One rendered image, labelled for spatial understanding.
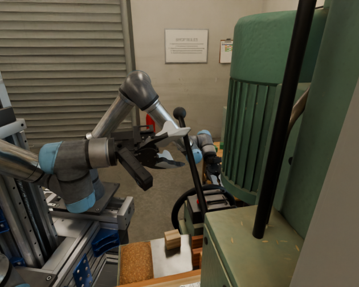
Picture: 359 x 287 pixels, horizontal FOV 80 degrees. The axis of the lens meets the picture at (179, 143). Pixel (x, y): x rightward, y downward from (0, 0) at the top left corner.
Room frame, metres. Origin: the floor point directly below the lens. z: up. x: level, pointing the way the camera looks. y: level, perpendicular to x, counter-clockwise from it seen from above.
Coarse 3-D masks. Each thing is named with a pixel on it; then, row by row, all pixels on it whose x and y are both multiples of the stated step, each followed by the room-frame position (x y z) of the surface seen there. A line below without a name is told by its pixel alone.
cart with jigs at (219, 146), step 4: (216, 144) 2.05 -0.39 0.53; (220, 144) 1.94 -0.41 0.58; (216, 148) 1.86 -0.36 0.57; (220, 148) 1.93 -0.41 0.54; (220, 152) 1.86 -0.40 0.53; (220, 156) 1.78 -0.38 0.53; (204, 164) 2.03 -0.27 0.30; (204, 168) 2.03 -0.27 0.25; (204, 172) 2.03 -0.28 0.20; (204, 176) 2.03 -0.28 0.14; (204, 180) 2.03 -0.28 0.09; (208, 180) 1.90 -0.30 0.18; (236, 200) 1.59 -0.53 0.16
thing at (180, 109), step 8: (176, 112) 0.53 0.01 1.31; (184, 112) 0.53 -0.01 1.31; (192, 152) 0.43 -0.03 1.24; (192, 160) 0.41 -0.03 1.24; (192, 168) 0.39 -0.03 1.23; (192, 176) 0.38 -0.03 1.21; (200, 184) 0.36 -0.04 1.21; (200, 192) 0.34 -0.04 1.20; (200, 200) 0.33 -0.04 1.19; (200, 208) 0.32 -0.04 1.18
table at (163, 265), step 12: (180, 228) 0.58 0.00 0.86; (156, 240) 0.49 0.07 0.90; (120, 252) 0.45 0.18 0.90; (156, 252) 0.45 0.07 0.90; (168, 252) 0.45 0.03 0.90; (180, 252) 0.45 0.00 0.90; (156, 264) 0.41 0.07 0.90; (168, 264) 0.41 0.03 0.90; (180, 264) 0.41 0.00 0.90; (192, 264) 0.41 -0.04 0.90; (156, 276) 0.37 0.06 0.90
